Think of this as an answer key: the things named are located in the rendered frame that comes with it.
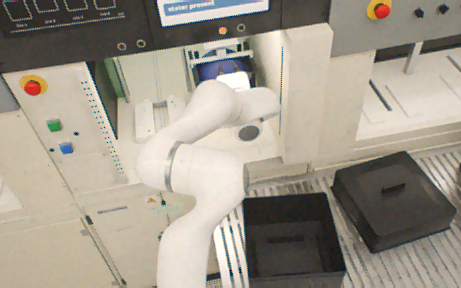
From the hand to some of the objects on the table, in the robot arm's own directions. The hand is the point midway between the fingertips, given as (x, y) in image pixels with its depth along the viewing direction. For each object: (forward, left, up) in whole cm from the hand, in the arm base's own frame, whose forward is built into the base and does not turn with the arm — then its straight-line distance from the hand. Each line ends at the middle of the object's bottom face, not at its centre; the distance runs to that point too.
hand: (227, 68), depth 140 cm
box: (+40, -95, -43) cm, 112 cm away
